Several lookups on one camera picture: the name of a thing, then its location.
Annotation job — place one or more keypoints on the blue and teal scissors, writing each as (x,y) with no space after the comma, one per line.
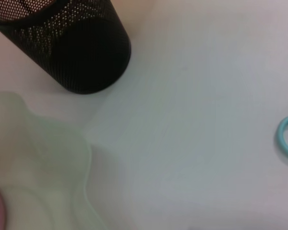
(282,134)

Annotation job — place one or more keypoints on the black mesh pen holder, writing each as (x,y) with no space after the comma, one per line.
(81,55)

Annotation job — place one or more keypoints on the translucent green fruit plate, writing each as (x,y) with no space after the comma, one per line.
(38,155)

